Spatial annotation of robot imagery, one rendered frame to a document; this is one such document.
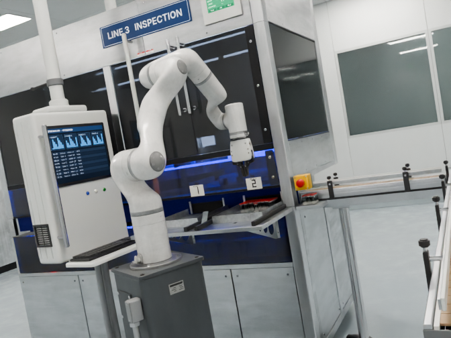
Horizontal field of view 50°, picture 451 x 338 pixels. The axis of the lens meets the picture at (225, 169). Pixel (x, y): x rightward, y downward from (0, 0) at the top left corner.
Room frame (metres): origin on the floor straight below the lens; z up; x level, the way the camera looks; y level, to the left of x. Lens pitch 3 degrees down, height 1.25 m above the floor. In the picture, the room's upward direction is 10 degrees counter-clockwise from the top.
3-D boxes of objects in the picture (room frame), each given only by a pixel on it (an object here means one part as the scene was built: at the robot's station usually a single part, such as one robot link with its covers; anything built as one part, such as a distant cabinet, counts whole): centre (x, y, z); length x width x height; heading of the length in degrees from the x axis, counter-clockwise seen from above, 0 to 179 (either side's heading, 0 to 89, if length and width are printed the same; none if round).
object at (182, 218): (2.51, 0.21, 0.90); 0.34 x 0.26 x 0.04; 153
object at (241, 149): (2.19, -0.09, 1.21); 0.10 x 0.08 x 0.11; 64
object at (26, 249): (2.82, 0.63, 0.73); 1.98 x 0.01 x 0.25; 63
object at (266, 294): (3.26, 0.39, 0.44); 2.06 x 1.00 x 0.88; 63
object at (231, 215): (2.35, -0.09, 0.90); 0.34 x 0.26 x 0.04; 153
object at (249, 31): (2.38, -0.23, 1.40); 0.04 x 0.01 x 0.80; 63
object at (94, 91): (2.93, 0.82, 1.51); 0.49 x 0.01 x 0.59; 63
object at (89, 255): (2.45, 0.66, 0.82); 0.40 x 0.14 x 0.02; 148
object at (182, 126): (2.69, 0.34, 1.51); 0.47 x 0.01 x 0.59; 63
